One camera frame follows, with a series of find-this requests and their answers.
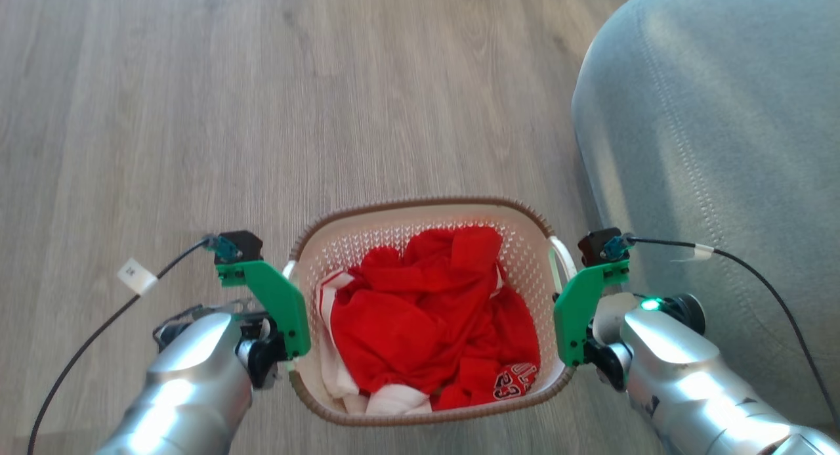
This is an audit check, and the white cable tape strip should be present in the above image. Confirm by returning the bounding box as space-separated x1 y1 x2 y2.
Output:
669 243 715 263

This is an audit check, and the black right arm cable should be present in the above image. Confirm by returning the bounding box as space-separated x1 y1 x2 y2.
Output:
623 236 840 426

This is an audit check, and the grey fabric sofa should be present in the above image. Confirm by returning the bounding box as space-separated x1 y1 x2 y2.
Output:
570 0 840 431

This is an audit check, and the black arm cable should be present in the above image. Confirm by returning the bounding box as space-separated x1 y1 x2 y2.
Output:
623 236 840 426
26 237 221 455

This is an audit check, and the white red-striped garment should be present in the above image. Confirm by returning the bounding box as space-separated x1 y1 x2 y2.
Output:
317 268 435 417

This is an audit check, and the white brown-rimmed laundry basket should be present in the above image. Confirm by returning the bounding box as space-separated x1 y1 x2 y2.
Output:
283 196 580 427

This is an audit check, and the white cable label tag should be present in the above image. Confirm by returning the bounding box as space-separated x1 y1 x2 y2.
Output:
117 257 159 295

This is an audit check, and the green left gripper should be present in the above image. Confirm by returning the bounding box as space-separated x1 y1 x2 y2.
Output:
215 260 312 390

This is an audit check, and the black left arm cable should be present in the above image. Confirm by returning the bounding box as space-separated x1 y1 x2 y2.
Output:
26 237 221 455

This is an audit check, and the red jersey garment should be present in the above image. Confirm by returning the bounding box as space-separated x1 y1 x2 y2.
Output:
330 225 543 412

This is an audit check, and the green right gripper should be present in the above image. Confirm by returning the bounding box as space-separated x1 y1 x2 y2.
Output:
553 260 632 391

